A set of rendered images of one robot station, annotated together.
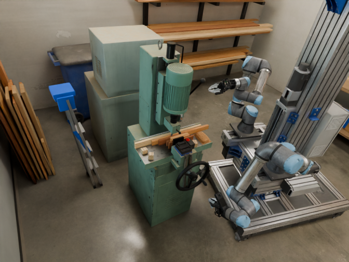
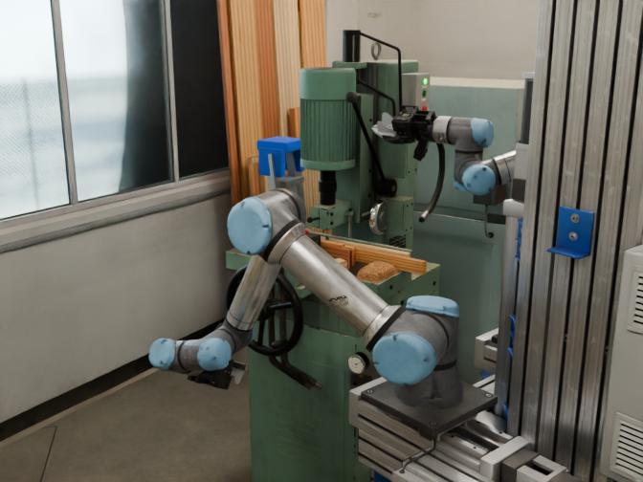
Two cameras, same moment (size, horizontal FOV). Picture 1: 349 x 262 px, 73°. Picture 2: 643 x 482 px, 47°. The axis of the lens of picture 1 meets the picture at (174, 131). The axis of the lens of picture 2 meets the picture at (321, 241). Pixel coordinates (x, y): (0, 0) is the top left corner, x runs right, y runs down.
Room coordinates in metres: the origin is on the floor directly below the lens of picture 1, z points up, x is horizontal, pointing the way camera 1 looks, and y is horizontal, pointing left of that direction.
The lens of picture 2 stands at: (0.60, -2.19, 1.62)
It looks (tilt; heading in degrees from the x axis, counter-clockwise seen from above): 16 degrees down; 69
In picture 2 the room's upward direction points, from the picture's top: straight up
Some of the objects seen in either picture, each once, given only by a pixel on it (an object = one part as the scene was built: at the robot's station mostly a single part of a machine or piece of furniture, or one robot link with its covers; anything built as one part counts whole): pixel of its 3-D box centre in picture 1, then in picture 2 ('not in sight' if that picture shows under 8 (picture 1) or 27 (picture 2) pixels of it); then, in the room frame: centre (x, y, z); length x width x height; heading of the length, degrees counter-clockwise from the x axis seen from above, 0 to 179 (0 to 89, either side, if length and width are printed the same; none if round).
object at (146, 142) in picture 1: (170, 135); (329, 245); (1.46, 0.03, 0.93); 0.60 x 0.02 x 0.05; 125
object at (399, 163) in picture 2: not in sight; (402, 153); (1.71, 0.01, 1.23); 0.09 x 0.08 x 0.15; 35
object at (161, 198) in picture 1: (160, 173); (344, 388); (1.55, 0.09, 0.36); 0.58 x 0.45 x 0.71; 35
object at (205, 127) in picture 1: (181, 134); (350, 253); (1.50, -0.06, 0.92); 0.54 x 0.02 x 0.04; 125
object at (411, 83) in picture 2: not in sight; (415, 98); (1.79, 0.08, 1.40); 0.10 x 0.06 x 0.16; 35
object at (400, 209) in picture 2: not in sight; (397, 214); (1.69, -0.01, 1.02); 0.09 x 0.07 x 0.12; 125
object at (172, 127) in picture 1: (172, 125); (331, 216); (1.47, 0.03, 1.03); 0.14 x 0.07 x 0.09; 35
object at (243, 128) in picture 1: (246, 124); not in sight; (1.84, -0.66, 0.87); 0.15 x 0.15 x 0.10
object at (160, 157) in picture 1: (177, 150); (307, 271); (1.36, -0.04, 0.87); 0.61 x 0.30 x 0.06; 125
